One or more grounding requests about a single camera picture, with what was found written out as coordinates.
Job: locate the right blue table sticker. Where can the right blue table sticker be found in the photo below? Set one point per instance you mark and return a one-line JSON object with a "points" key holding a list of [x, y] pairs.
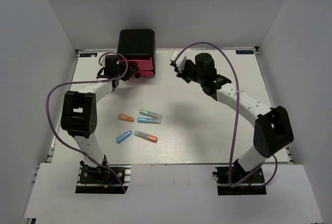
{"points": [[243, 52]]}

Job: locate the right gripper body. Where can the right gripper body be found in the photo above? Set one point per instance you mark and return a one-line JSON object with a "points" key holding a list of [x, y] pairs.
{"points": [[190, 73]]}

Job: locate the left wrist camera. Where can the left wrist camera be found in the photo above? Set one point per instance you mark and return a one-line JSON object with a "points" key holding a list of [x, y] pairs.
{"points": [[102, 61]]}

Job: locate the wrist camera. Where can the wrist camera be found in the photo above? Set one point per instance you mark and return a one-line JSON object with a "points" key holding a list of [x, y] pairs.
{"points": [[178, 62], [102, 61]]}

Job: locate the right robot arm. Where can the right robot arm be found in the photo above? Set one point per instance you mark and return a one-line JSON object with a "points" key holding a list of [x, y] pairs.
{"points": [[272, 127]]}

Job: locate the pink drawer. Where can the pink drawer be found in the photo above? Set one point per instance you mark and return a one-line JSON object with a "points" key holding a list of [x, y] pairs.
{"points": [[144, 74], [144, 62]]}

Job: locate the blue table sticker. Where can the blue table sticker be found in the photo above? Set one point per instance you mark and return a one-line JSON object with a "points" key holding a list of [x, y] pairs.
{"points": [[243, 52], [88, 55]]}

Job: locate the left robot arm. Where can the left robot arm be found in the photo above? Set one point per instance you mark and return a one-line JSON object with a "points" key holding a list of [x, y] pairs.
{"points": [[79, 112]]}

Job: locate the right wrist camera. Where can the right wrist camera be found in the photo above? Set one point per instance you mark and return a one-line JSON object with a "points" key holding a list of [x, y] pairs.
{"points": [[178, 62]]}

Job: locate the blue highlighter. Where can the blue highlighter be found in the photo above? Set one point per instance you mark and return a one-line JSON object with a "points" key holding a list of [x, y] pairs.
{"points": [[148, 120]]}

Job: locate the green highlighter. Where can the green highlighter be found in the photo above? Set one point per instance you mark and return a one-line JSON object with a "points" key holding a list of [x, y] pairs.
{"points": [[150, 114]]}

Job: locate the black drawer cabinet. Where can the black drawer cabinet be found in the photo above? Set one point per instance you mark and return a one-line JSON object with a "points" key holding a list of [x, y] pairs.
{"points": [[137, 42]]}

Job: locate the left blue table sticker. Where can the left blue table sticker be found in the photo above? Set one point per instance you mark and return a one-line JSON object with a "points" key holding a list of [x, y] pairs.
{"points": [[88, 55]]}

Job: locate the orange white highlighter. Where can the orange white highlighter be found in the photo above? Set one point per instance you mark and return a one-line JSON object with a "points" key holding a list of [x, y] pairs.
{"points": [[146, 136]]}

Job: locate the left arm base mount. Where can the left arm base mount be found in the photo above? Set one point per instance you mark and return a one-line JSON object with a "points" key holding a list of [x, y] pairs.
{"points": [[101, 181]]}

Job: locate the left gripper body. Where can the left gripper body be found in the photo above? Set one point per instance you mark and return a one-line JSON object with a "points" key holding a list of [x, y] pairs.
{"points": [[120, 73]]}

